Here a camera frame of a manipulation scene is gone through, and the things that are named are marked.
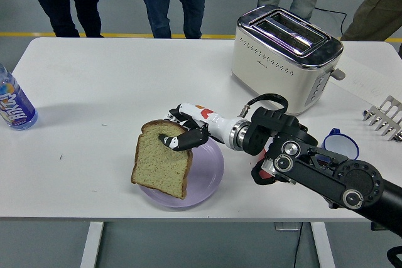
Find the bread slice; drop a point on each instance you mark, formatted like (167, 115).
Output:
(160, 164)

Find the white table leg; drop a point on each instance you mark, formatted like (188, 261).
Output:
(91, 246)
(323, 246)

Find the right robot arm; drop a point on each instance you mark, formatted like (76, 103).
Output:
(314, 161)

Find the red enamel mug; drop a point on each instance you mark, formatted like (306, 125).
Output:
(265, 174)

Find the blue label water bottle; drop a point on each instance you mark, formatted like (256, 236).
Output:
(15, 105)

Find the cream and chrome toaster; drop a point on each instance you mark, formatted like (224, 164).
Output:
(276, 70)

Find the grey table bracket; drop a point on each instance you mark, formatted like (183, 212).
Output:
(285, 226)

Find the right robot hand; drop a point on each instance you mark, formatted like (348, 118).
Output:
(201, 126)

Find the grey toaster lever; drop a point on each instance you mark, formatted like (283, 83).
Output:
(339, 74)

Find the purple round plate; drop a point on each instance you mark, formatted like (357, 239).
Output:
(208, 170)

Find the metal toast rack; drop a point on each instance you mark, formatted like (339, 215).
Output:
(384, 117)

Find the blue enamel mug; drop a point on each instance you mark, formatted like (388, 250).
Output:
(340, 145)

